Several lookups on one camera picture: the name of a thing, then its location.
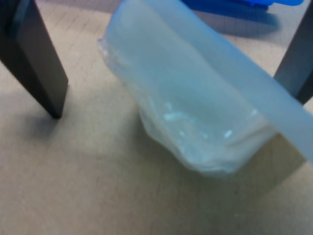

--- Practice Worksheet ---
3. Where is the white cotton packet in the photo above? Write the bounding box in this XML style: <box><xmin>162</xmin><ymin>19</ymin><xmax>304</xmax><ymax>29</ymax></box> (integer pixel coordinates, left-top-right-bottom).
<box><xmin>97</xmin><ymin>0</ymin><xmax>313</xmax><ymax>177</ymax></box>

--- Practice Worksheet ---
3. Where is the blue plastic bin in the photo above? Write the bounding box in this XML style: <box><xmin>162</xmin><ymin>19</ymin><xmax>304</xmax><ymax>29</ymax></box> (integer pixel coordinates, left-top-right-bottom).
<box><xmin>180</xmin><ymin>0</ymin><xmax>304</xmax><ymax>19</ymax></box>

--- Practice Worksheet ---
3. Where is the brown cardboard sheet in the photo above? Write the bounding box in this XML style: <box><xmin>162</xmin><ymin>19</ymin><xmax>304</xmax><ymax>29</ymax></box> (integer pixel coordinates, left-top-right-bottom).
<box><xmin>0</xmin><ymin>0</ymin><xmax>313</xmax><ymax>235</ymax></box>

